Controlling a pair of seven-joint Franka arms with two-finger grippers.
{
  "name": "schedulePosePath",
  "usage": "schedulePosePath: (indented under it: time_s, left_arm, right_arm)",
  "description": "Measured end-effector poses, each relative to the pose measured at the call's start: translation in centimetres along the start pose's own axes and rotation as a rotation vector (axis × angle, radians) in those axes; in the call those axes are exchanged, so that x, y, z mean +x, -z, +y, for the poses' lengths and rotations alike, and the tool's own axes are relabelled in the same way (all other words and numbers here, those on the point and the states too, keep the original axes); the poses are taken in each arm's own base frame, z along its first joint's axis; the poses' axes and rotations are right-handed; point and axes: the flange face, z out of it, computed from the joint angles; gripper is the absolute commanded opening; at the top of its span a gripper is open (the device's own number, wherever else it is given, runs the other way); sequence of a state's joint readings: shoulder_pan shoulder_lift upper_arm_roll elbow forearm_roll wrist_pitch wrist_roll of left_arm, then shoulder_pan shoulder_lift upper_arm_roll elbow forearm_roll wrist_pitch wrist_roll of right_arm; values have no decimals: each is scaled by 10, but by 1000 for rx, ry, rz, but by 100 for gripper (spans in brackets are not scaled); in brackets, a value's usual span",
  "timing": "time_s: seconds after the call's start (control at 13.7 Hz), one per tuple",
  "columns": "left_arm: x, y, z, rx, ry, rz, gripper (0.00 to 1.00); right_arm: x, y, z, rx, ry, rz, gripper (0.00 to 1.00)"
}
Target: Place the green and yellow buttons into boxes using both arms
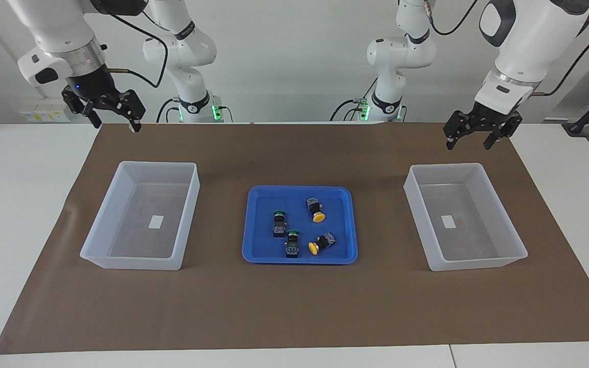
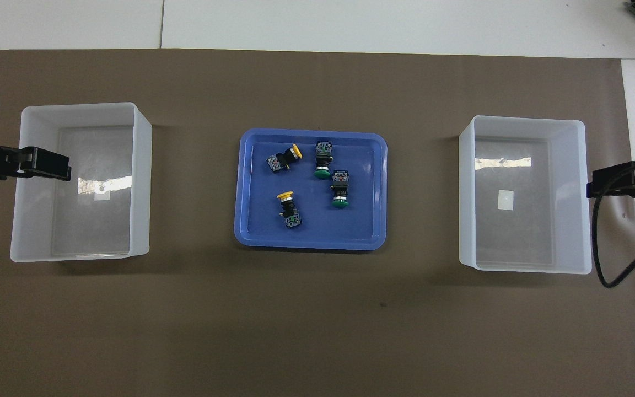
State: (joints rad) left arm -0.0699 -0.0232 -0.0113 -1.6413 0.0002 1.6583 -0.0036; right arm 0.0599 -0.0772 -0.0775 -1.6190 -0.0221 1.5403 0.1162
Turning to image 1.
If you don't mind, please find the brown table mat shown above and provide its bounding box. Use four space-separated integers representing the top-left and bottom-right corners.
0 123 589 354

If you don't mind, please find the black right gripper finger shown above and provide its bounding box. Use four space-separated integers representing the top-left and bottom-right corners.
62 86 102 128
103 89 146 134

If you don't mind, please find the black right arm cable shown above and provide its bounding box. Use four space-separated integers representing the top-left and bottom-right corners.
105 10 168 88

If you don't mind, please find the black base cable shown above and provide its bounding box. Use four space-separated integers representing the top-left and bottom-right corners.
155 97 183 123
329 79 378 122

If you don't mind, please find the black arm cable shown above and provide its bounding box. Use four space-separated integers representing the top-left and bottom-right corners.
425 0 589 98
105 10 168 88

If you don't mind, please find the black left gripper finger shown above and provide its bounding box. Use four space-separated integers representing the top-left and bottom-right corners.
484 115 524 150
444 110 471 150

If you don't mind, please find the white wall power strip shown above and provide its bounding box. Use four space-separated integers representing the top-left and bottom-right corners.
18 105 78 123

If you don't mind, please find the translucent white plastic box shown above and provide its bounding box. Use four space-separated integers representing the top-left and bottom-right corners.
403 163 528 272
80 161 200 270

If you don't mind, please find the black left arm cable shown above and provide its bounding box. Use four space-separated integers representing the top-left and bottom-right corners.
425 0 589 98

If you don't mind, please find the blue plastic tray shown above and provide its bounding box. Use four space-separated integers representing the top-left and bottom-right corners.
242 186 358 265

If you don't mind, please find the yellow push button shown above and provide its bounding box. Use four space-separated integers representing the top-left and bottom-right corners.
308 233 337 256
305 197 326 223

